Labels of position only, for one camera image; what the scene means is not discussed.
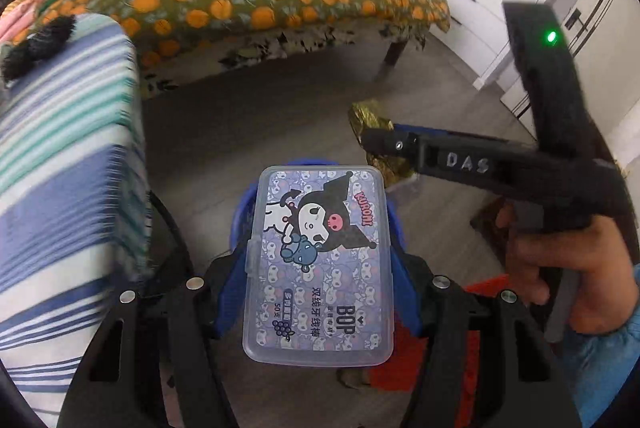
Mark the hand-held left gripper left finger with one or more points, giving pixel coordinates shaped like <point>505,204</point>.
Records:
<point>235,278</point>

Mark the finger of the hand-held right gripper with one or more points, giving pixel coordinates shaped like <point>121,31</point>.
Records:
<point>425,131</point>
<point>390,147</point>

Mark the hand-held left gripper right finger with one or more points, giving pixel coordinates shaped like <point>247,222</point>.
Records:
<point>400,288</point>

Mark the gold foil wrapper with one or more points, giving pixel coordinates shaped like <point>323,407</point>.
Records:
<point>367,116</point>

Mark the blue plastic basket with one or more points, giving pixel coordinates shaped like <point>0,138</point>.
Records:
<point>243,218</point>

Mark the clear cartoon-print plastic box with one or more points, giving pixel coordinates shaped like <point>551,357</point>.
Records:
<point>320,268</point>

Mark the person's right forearm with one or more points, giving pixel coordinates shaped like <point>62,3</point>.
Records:
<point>610,373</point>

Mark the person's right hand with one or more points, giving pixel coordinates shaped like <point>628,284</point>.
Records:
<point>600,268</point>

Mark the wooden bed leg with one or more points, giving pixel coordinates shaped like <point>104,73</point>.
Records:
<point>395,52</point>

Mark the brown fuzzy slipper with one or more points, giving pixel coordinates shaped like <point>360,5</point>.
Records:
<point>355,378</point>

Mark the white door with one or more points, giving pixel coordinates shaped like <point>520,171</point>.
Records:
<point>590,58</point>

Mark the leaf-print bed skirt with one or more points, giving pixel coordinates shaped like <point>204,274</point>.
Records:
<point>280,46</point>

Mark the striped tablecloth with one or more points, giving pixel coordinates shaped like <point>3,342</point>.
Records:
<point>60,208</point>

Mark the pink folded blanket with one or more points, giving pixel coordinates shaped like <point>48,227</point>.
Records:
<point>20,13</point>

